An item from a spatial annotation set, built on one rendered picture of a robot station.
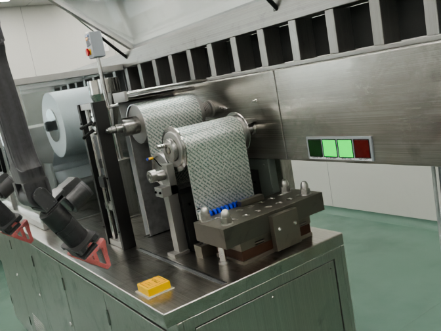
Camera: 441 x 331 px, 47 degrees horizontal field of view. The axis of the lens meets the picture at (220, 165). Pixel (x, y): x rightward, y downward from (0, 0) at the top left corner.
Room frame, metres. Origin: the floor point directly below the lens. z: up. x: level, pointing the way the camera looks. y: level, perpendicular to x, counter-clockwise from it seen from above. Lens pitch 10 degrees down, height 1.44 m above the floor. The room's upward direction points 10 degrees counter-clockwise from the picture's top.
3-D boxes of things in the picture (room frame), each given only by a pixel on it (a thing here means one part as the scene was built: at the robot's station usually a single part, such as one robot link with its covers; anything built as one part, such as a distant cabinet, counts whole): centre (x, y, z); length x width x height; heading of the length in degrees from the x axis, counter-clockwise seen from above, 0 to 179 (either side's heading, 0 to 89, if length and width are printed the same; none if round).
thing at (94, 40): (2.08, 0.42, 1.66); 0.07 x 0.07 x 0.10; 28
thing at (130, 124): (1.80, 0.29, 1.33); 0.06 x 0.06 x 0.06; 33
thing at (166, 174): (1.61, 0.19, 1.05); 0.06 x 0.05 x 0.31; 123
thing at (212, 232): (1.54, -0.10, 1.00); 0.40 x 0.16 x 0.06; 123
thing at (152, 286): (1.34, 0.24, 0.91); 0.07 x 0.07 x 0.02; 33
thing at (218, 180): (1.62, 0.00, 1.11); 0.23 x 0.01 x 0.18; 123
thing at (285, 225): (1.48, -0.16, 0.96); 0.10 x 0.03 x 0.11; 123
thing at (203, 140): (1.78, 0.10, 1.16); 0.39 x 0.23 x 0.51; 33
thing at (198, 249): (1.62, 0.00, 0.92); 0.28 x 0.04 x 0.04; 123
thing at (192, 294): (2.41, 0.62, 0.88); 2.52 x 0.66 x 0.04; 33
